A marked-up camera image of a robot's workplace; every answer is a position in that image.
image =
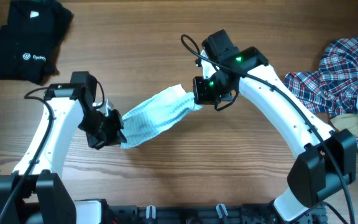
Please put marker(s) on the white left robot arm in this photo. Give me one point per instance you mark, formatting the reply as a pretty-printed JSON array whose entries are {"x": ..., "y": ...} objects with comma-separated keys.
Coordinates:
[{"x": 34, "y": 192}]

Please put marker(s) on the light blue striped shirt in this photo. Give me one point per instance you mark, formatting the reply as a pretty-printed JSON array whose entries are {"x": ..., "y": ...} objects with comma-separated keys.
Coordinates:
[{"x": 156, "y": 115}]

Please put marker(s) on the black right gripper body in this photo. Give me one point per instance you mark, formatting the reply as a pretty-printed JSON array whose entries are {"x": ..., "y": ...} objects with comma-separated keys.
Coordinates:
[{"x": 209, "y": 91}]

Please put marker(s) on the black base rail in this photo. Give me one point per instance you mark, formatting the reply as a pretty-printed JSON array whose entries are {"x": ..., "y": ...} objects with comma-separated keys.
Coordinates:
[{"x": 258, "y": 213}]

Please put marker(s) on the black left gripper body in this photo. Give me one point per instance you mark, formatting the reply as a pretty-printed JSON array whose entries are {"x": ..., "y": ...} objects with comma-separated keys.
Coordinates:
[{"x": 101, "y": 129}]

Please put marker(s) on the red blue plaid shirt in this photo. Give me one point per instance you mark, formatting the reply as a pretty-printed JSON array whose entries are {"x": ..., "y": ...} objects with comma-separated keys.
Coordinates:
[{"x": 333, "y": 88}]

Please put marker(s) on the black folded polo shirt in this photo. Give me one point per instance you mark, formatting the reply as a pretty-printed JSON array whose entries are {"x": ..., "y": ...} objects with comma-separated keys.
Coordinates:
[{"x": 34, "y": 30}]

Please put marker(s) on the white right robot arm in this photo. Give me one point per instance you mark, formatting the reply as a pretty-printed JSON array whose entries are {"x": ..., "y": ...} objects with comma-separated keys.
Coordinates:
[{"x": 325, "y": 159}]

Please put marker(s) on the beige cloth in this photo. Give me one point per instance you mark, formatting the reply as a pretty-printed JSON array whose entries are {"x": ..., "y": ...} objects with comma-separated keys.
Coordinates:
[{"x": 346, "y": 121}]

